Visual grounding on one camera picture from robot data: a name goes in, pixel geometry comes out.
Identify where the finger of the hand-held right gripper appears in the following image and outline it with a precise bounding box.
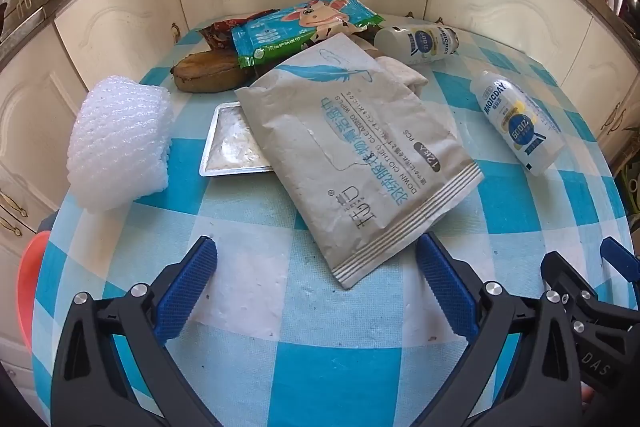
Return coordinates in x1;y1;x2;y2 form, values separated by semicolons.
599;236;640;310
540;251;601;308

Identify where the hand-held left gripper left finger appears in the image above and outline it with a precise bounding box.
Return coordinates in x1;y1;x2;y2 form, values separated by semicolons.
50;234;231;427

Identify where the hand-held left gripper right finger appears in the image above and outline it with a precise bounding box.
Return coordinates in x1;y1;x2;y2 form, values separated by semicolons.
415;232;583;427

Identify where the foil tray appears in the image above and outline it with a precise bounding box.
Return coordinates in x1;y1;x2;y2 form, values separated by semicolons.
199;102;275;178

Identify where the pink plastic bucket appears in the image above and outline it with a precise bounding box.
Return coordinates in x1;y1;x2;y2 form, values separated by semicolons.
16;229;53;353

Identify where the grey wipes packet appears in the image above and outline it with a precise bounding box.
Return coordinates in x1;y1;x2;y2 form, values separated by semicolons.
234;32;485;292

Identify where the white cloth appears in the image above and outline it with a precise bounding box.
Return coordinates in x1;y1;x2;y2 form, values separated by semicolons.
367;47;430;100

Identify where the blue checked tablecloth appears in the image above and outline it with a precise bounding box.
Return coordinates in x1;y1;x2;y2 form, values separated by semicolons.
30;19;631;427

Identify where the grey blue cloth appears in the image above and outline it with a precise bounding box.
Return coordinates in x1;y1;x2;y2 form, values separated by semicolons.
37;212;63;238

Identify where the white plastic bottle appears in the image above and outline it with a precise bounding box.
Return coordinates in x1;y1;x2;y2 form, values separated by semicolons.
470;69;557;178
374;23;460;66

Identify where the white foam net wrap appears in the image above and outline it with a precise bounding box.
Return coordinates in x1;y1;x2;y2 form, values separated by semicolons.
66;76;172;214

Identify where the brown bread piece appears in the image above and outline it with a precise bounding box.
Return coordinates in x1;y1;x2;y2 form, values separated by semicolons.
170;49;258;94

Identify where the red brown snack packet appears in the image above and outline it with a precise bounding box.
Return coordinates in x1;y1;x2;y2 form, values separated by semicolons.
200;9;281;52

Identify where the blue cartoon wipes packet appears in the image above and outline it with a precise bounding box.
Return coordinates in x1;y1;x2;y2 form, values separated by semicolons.
230;0;385;70

